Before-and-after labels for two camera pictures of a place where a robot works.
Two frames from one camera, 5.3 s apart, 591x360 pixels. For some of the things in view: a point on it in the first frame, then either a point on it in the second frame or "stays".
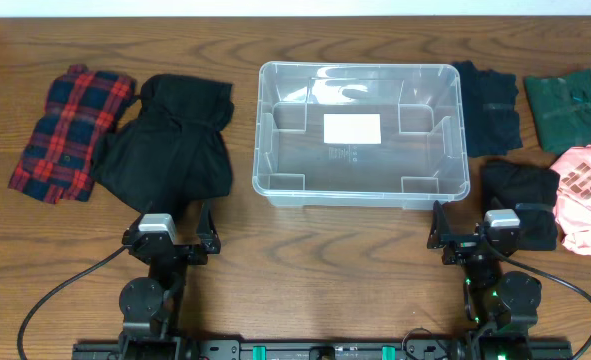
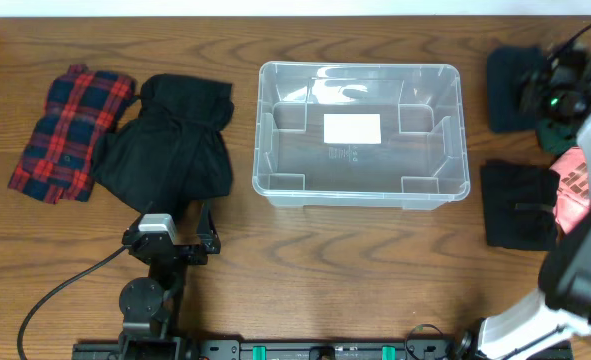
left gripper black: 208,245 stays
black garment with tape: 529,191 stays
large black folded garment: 172,158 stays
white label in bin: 355,128 stays
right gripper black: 440,238 to 534,91
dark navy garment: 490,112 to 504,66
